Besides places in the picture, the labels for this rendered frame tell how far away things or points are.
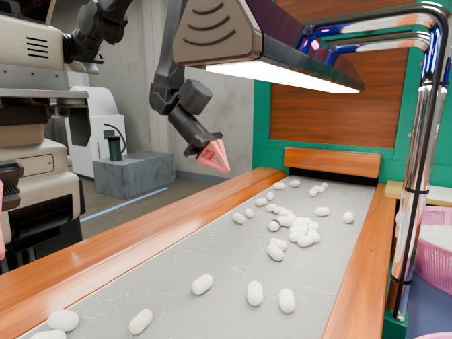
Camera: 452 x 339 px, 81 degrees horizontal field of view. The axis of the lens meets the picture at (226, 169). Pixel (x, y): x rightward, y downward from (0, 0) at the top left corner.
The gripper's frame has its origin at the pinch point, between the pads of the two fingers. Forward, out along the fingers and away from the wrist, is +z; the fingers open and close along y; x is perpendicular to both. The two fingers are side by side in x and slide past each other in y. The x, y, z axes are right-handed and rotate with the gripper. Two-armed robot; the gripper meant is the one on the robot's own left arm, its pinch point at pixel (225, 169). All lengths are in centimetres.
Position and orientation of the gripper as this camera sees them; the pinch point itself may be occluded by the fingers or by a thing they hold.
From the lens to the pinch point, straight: 62.8
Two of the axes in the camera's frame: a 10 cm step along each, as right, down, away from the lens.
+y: 5.4, -1.9, 8.2
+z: 6.4, 7.3, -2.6
